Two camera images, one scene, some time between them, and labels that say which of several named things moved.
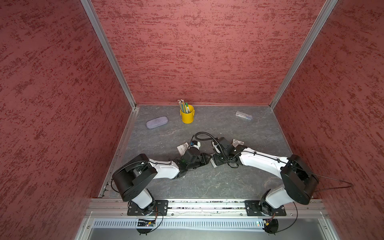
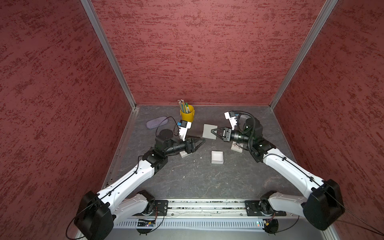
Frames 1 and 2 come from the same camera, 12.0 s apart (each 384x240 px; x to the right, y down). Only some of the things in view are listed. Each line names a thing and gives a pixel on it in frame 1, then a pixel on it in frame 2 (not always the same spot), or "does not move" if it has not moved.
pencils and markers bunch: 184,107 does not move
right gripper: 216,160 to 227,133
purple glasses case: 156,121 does not move
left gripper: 204,158 to 192,148
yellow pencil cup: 188,117 does not move
